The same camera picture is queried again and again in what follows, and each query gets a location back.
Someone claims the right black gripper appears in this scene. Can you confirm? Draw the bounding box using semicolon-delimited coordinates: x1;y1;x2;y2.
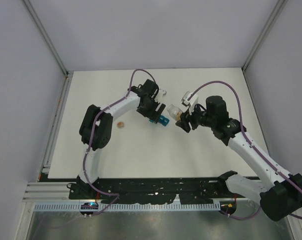
177;101;216;133

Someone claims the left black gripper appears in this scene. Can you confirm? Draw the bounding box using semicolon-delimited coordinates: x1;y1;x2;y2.
138;96;166;124

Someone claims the teal pill organizer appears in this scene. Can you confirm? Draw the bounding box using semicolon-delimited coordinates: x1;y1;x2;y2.
149;115;170;127

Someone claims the clear pill bottle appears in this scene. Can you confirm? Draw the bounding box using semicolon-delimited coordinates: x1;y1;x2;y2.
167;104;183;122

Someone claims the clear bottle cap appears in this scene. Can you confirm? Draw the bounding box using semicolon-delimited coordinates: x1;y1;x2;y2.
117;121;125;129

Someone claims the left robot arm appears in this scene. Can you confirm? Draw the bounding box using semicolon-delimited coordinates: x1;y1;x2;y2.
68;79;166;199

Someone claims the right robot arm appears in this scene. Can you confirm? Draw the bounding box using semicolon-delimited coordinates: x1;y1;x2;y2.
176;92;302;222

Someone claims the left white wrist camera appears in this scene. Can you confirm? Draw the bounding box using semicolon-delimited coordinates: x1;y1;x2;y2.
158;89;167;97

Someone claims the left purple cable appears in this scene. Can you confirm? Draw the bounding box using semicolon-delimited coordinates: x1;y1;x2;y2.
82;69;158;217

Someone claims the left aluminium frame post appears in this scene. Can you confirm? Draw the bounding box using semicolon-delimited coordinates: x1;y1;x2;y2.
22;0;69;76

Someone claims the aluminium frame post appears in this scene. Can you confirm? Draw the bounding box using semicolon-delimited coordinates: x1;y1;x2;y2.
22;0;69;76
242;0;288;73

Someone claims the white slotted cable duct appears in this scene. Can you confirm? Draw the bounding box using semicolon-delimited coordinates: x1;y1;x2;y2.
33;201;221;212

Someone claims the right aluminium frame post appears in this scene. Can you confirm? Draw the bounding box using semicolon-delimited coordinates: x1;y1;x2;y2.
242;0;288;73

